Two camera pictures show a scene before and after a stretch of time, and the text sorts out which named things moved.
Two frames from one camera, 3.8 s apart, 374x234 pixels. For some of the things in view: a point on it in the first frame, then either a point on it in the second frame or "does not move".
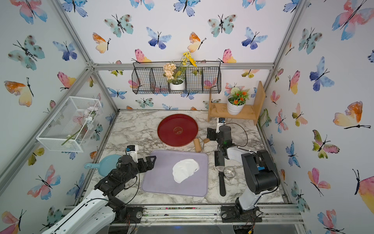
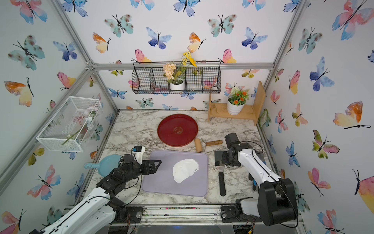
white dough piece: x=183 y=168 does not move
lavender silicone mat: x=159 y=178 does not move
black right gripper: x=211 y=132 → x=223 y=159
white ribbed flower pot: x=233 y=109 does not move
